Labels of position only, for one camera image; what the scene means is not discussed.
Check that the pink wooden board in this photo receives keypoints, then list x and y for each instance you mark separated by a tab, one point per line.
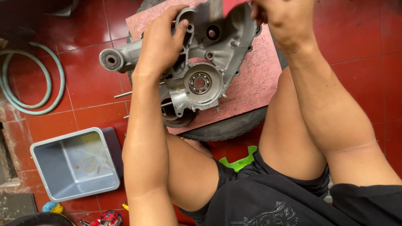
251	84

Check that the small yellow tool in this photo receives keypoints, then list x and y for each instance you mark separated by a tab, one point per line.
125	207

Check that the person's black shorts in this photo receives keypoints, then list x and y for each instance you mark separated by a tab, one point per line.
267	188

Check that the person's left hand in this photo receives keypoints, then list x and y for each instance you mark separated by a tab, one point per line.
155	47

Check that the person's right leg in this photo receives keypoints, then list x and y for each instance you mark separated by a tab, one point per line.
289	141

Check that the person's right hand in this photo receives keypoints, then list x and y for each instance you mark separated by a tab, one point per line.
289	22

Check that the black tyre with rim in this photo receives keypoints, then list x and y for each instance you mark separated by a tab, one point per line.
37	219

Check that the grey floor mat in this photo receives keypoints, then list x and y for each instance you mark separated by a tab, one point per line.
17	205

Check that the red cloth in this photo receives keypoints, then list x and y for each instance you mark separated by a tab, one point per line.
234	7

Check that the person's black shirt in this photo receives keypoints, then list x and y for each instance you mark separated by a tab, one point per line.
361	207

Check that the person's left leg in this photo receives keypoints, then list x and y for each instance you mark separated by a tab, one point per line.
191	175

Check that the black rubber tyre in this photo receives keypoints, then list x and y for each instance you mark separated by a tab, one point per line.
226	129

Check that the blue and yellow duster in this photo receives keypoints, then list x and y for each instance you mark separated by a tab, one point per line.
51	207

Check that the green plastic stool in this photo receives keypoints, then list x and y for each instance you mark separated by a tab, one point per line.
238	163

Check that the person's right fingers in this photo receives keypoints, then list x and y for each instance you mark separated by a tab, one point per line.
258	13

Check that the grey plastic basin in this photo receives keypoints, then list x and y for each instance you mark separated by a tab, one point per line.
75	163

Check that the grey metal engine crankcase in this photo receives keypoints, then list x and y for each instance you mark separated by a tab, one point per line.
207	62

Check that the person's leg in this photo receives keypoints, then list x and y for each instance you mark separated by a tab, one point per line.
289	141
191	175

